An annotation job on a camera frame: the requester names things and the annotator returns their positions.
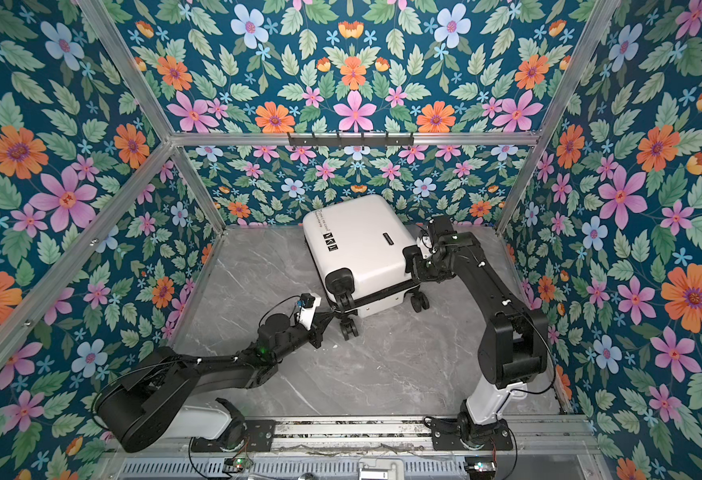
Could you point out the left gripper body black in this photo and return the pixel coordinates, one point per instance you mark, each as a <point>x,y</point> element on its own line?
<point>297,336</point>

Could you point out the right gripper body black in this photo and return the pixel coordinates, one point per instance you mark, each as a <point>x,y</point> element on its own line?
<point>427,269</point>

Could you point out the white black suitcase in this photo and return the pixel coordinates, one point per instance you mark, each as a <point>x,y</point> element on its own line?
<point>365,258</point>

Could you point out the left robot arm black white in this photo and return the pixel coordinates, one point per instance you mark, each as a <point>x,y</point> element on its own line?
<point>151,402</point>

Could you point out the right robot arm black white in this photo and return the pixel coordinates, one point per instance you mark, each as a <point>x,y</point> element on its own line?
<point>512,351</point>

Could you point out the black coat hook rack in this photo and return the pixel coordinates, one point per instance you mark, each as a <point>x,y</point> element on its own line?
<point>342,140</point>

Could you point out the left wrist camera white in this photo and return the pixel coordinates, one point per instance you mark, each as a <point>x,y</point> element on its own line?
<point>307,304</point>

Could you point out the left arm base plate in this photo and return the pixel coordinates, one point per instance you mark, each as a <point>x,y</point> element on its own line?
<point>248,435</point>

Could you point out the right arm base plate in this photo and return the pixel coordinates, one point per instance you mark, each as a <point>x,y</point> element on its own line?
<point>461,433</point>

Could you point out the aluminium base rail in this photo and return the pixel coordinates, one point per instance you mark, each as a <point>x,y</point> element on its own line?
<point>327,435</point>

